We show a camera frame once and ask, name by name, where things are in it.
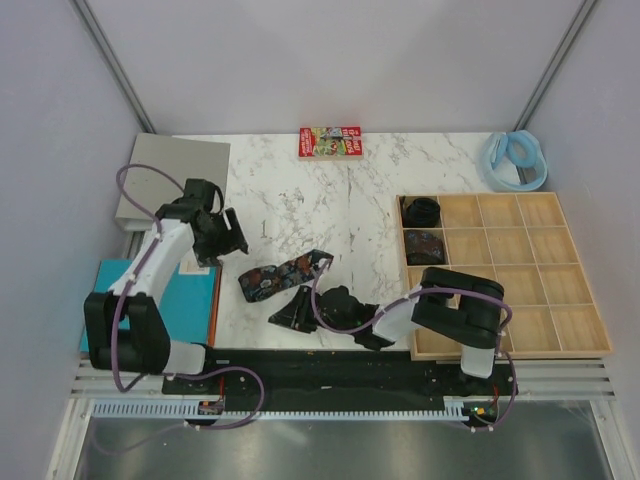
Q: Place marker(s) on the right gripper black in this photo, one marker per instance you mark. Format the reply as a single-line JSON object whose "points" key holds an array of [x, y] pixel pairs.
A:
{"points": [[289, 315]]}

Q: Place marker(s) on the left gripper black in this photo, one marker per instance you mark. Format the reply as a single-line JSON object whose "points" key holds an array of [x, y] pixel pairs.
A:
{"points": [[232, 239]]}

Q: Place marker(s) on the floral navy necktie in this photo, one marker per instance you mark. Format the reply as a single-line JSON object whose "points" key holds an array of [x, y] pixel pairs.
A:
{"points": [[261, 283]]}

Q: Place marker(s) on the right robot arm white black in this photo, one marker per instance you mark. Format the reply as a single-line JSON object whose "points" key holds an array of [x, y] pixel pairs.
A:
{"points": [[464, 308]]}

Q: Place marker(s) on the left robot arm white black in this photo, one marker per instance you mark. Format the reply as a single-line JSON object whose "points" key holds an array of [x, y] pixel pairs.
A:
{"points": [[124, 327]]}

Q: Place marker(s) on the red illustrated book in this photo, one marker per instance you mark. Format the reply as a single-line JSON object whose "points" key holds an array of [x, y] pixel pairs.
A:
{"points": [[317, 143]]}

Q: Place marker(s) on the rolled dark patterned tie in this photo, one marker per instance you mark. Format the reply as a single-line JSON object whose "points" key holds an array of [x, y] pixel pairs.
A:
{"points": [[425, 246]]}

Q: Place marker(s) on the rolled black tie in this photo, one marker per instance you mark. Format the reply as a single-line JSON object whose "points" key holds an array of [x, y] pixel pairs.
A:
{"points": [[422, 212]]}

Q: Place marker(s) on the wooden compartment tray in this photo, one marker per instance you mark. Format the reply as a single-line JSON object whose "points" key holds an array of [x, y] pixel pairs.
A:
{"points": [[523, 242]]}

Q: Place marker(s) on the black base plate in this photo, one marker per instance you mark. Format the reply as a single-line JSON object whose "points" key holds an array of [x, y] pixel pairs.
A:
{"points": [[343, 379]]}

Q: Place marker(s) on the grey ring binder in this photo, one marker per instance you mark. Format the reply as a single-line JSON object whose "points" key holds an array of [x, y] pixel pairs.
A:
{"points": [[176, 160]]}

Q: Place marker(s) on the white slotted cable duct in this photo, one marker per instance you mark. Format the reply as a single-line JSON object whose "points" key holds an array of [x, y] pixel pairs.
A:
{"points": [[193, 410]]}

